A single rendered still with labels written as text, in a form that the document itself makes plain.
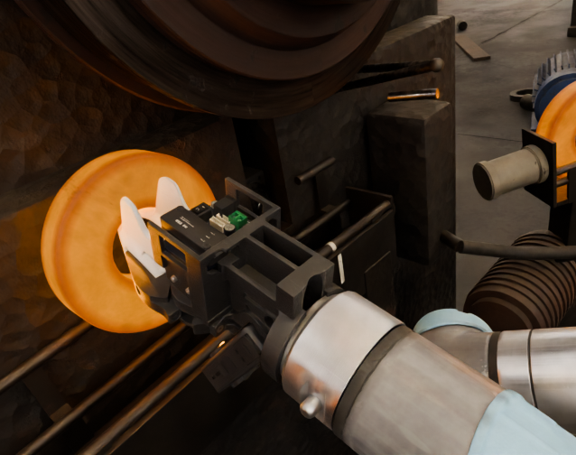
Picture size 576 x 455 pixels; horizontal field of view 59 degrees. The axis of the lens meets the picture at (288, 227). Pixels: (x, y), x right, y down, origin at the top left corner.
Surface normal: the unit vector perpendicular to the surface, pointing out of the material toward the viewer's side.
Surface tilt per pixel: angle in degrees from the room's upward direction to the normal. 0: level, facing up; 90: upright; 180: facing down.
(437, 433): 38
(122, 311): 88
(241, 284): 91
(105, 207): 88
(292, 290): 15
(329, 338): 30
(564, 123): 90
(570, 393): 66
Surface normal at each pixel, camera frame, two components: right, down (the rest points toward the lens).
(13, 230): 0.72, 0.24
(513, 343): -0.44, -0.80
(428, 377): -0.08, -0.68
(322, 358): -0.45, -0.23
